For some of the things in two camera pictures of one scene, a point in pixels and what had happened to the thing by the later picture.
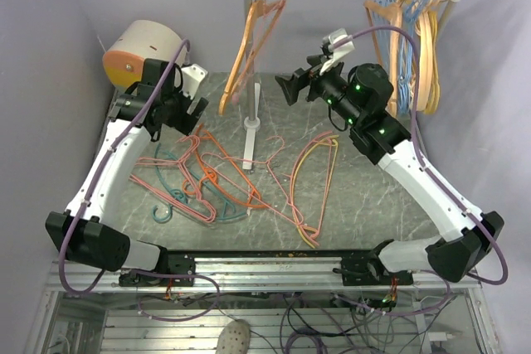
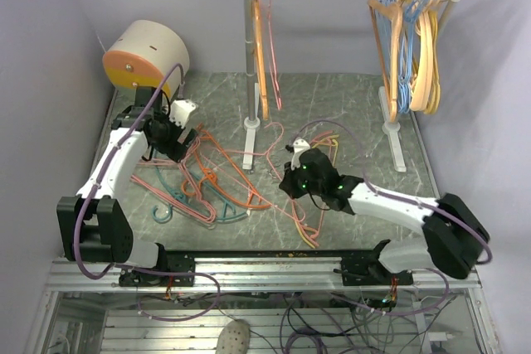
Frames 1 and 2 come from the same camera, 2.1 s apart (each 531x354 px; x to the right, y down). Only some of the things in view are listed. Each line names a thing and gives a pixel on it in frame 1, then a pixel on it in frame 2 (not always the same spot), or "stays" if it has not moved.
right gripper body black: [330, 84] to [299, 184]
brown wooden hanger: [256, 11] to [260, 59]
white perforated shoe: [234, 338] stays
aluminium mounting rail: [330, 274] stays
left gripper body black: [177, 116] to [169, 132]
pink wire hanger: [270, 12] to [277, 93]
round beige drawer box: [124, 60] stays
